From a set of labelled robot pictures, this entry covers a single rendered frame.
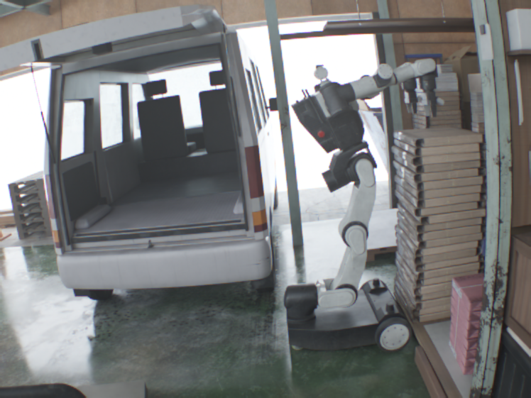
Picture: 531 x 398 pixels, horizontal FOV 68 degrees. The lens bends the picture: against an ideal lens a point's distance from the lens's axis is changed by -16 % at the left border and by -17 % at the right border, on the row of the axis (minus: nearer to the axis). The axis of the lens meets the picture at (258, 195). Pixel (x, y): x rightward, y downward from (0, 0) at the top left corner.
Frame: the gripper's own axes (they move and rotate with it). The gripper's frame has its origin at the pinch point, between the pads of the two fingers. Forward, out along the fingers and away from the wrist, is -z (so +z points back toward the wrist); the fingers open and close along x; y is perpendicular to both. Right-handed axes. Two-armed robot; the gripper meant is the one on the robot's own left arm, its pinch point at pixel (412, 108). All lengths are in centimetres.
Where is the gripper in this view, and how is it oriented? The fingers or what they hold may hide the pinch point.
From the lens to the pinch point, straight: 264.4
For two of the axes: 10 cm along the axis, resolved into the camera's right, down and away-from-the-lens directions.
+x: -0.5, 2.2, -9.7
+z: -1.2, -9.7, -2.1
